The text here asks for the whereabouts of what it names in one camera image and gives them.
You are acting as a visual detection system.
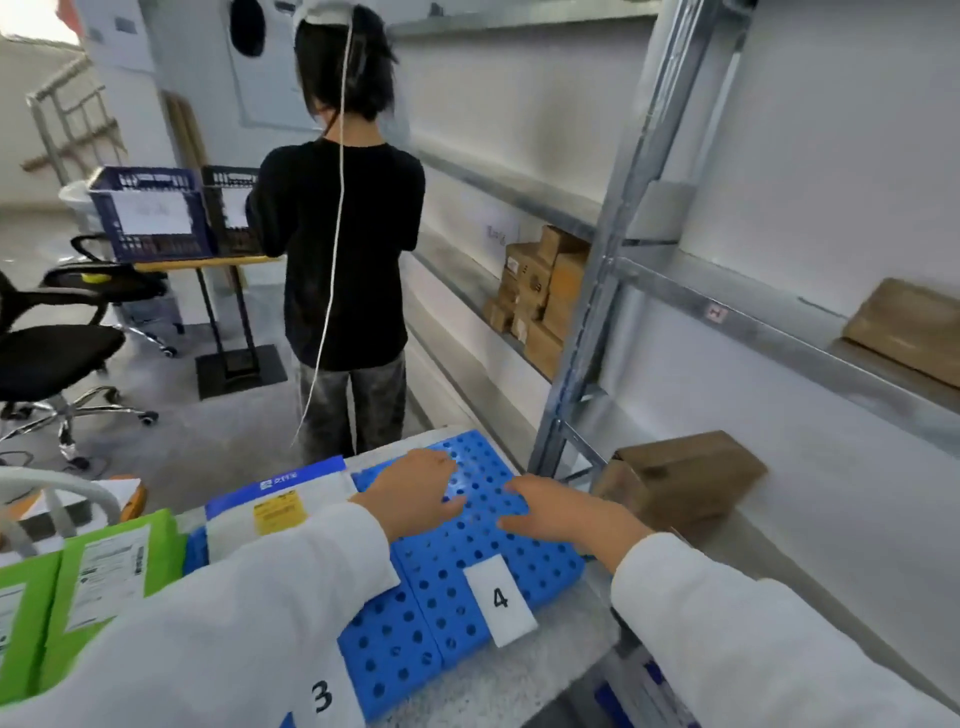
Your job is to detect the black round wall object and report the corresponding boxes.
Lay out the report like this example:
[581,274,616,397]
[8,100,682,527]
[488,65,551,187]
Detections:
[228,0,268,59]

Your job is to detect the blue plastic basket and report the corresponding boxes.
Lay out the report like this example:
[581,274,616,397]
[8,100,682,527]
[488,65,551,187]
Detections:
[87,165,216,264]

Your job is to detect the white head-worn device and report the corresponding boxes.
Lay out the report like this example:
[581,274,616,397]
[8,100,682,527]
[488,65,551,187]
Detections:
[291,0,357,30]

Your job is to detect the blue perforated crate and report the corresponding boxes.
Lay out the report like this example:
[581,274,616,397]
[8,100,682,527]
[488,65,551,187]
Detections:
[351,428,587,670]
[279,577,445,726]

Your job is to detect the person's right forearm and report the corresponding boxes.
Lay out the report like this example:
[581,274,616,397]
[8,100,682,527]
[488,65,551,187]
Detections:
[609,531,960,728]

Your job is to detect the white wall board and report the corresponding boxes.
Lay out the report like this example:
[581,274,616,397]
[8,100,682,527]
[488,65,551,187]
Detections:
[222,0,325,133]

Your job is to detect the stack of small cardboard boxes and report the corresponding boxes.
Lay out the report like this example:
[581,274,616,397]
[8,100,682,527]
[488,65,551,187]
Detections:
[482,224,592,382]

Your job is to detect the blue and white mailer package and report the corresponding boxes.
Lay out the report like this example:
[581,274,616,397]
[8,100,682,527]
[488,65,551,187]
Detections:
[203,455,359,565]

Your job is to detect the flat brown cardboard box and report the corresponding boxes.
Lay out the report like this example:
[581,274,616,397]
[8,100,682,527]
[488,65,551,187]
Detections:
[841,276,960,390]

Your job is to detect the person's left forearm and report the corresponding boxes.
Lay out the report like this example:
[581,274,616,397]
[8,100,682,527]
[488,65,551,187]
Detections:
[0,501,403,728]

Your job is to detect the person's left hand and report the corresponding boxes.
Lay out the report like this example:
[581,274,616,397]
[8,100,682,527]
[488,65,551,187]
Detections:
[351,447,468,543]

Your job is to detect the green box with white label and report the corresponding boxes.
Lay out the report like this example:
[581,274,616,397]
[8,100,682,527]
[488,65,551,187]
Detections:
[0,551,63,707]
[37,509,186,693]

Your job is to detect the white cable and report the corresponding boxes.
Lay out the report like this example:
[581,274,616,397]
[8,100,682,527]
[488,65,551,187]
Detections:
[289,21,355,450]

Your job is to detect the white cart handle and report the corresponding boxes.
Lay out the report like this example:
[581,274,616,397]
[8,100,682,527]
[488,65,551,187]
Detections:
[0,465,123,558]

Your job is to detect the wooden ladder frame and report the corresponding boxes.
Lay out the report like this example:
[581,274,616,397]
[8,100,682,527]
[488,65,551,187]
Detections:
[21,54,127,187]

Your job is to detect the yellow table with black stand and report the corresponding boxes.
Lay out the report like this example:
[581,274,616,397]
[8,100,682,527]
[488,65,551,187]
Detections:
[133,255,289,402]

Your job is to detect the person's right hand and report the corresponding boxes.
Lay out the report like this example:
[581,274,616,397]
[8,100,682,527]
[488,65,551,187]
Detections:
[495,473,655,576]

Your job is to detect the metal shelf rack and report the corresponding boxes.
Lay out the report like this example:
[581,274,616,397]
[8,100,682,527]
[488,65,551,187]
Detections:
[386,0,960,481]

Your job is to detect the dark plastic basket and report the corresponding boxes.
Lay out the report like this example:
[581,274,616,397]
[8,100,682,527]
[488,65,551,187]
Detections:
[200,164,261,258]

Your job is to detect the white paper number label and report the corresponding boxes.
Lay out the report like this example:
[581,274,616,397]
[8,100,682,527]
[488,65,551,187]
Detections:
[294,660,366,728]
[462,554,540,649]

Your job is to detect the black office chair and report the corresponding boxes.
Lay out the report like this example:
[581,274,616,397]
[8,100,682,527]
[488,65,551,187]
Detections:
[0,268,160,471]
[40,233,183,359]

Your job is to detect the white plastic bin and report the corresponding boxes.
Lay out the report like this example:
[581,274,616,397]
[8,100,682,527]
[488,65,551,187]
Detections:
[57,179,102,235]

